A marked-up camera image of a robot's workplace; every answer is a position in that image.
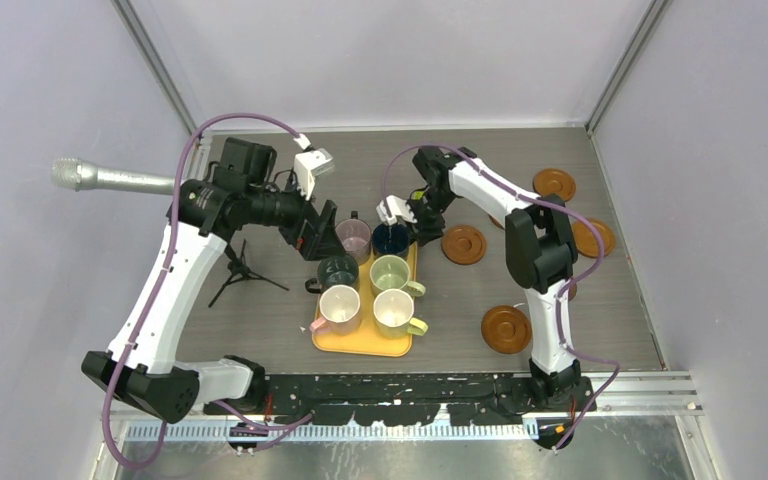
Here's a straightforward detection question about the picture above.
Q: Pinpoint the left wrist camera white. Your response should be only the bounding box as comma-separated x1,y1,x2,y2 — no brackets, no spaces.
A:
293,149,334,201

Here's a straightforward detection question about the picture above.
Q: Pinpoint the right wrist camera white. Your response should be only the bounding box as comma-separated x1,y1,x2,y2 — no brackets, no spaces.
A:
376,195,416,226

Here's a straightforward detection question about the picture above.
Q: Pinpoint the cream yellow mug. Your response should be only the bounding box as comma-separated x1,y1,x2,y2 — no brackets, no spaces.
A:
373,289,429,339

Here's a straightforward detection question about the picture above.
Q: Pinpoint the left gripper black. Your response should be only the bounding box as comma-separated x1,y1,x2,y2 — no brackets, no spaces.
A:
246,168,346,259

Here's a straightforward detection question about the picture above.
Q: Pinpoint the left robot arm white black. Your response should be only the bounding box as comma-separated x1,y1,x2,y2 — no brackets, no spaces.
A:
81,138,344,424

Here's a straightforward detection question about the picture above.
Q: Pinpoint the silver microphone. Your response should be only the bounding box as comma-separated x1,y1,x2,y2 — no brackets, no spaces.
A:
50,158,174,196

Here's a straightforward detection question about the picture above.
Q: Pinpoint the brown wooden coaster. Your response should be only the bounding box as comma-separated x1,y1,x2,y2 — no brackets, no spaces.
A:
488,214,505,230
480,305,533,354
441,225,487,265
533,168,577,202
571,218,617,258

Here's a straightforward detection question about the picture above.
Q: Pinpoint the yellow tray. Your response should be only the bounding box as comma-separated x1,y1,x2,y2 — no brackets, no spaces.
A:
311,254,413,358

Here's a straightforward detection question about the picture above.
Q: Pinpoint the dark green mug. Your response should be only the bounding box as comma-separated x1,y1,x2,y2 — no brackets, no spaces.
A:
305,254,360,295

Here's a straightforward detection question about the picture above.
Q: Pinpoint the pink white mug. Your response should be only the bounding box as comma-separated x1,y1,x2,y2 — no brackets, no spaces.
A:
310,285,361,335

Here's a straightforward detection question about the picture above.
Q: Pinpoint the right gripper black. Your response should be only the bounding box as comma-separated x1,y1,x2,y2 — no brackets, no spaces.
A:
397,188,456,247

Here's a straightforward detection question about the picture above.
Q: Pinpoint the navy blue mug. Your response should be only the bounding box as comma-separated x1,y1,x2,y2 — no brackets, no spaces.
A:
371,224,411,259

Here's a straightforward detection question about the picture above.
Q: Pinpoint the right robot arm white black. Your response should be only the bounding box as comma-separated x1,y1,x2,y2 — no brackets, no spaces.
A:
405,146,581,411

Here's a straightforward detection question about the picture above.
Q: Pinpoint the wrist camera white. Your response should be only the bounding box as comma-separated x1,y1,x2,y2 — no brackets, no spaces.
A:
293,149,334,201
376,195,416,226

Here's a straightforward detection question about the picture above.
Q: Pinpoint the black microphone tripod stand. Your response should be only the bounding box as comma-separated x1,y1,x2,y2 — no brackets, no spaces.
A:
208,240,289,308

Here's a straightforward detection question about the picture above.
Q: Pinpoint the light green mug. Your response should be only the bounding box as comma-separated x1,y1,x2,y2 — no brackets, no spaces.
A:
369,255,426,297

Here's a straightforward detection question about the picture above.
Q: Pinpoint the mauve mug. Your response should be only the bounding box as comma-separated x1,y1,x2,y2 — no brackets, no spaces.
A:
336,211,372,265

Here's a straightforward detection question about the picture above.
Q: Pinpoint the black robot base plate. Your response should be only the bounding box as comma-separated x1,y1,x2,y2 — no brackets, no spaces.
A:
204,373,594,427

